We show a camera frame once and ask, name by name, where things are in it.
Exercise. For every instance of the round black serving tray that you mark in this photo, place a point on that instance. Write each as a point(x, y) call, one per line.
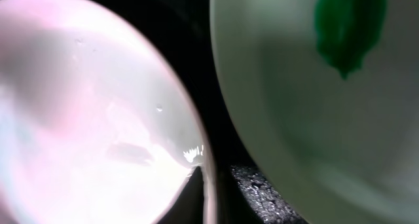
point(180, 29)

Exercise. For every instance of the white round plate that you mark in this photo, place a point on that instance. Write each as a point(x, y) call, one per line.
point(96, 127)

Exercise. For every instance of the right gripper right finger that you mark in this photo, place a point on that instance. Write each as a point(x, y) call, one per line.
point(263, 199)

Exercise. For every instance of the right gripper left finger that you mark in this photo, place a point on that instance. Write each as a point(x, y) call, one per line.
point(189, 206)

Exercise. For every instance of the mint green plate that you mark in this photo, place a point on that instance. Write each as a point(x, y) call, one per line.
point(324, 96)

